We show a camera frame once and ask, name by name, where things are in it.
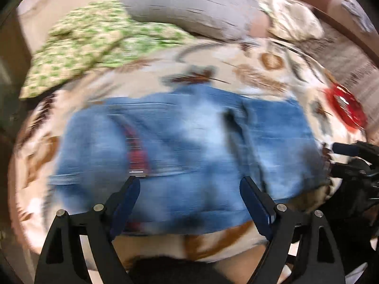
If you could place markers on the green checkered quilt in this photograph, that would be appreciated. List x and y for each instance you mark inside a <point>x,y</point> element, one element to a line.
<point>97,38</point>

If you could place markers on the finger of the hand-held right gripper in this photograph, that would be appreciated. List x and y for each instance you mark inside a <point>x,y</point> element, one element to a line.
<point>345,149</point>
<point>348,170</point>

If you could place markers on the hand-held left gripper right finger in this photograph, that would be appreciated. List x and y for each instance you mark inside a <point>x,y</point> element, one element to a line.
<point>254,205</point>

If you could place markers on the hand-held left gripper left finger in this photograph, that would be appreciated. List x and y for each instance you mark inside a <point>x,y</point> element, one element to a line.
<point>125,204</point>

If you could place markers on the cream crumpled cloth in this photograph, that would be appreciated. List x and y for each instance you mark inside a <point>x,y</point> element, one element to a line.
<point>291,17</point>

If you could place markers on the red glass dish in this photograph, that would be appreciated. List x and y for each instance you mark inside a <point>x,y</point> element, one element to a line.
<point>348,108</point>

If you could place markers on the leaf print blanket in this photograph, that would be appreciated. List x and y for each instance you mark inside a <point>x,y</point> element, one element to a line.
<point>260,71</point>

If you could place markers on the peach pillow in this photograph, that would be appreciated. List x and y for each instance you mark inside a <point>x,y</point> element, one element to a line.
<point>258,25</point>

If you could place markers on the dark wooden door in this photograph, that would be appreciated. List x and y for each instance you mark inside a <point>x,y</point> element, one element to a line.
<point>10,50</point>

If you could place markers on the grey quilted pillow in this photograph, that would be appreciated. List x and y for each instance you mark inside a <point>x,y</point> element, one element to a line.
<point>189,4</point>

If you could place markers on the blue denim pants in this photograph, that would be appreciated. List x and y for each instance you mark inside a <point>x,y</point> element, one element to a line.
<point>183,153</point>

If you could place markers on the striped floral bed sheet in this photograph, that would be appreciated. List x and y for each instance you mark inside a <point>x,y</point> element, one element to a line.
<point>346,62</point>

